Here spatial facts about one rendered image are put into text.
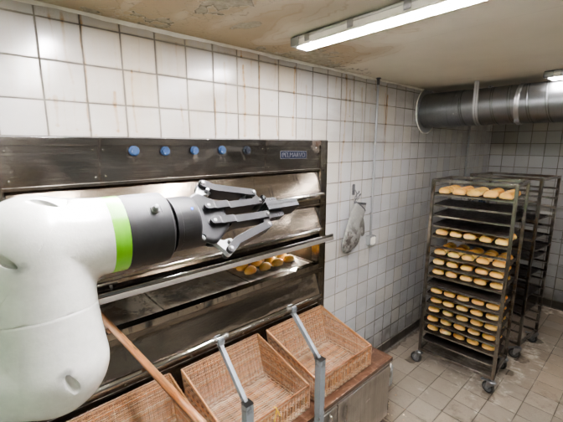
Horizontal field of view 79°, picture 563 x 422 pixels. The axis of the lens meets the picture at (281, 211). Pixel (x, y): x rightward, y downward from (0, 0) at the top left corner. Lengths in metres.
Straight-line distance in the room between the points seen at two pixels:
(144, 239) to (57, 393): 0.17
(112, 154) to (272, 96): 1.00
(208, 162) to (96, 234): 1.56
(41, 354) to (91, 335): 0.05
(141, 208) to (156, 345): 1.66
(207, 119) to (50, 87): 0.70
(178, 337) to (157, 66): 1.41
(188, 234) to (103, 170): 1.30
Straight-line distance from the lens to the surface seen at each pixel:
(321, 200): 2.55
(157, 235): 0.43
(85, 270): 0.42
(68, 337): 0.42
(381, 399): 2.88
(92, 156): 1.73
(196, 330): 2.14
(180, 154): 1.86
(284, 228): 2.31
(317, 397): 2.11
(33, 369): 0.43
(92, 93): 1.73
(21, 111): 1.68
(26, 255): 0.40
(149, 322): 1.98
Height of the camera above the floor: 2.07
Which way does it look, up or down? 11 degrees down
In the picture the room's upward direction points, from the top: straight up
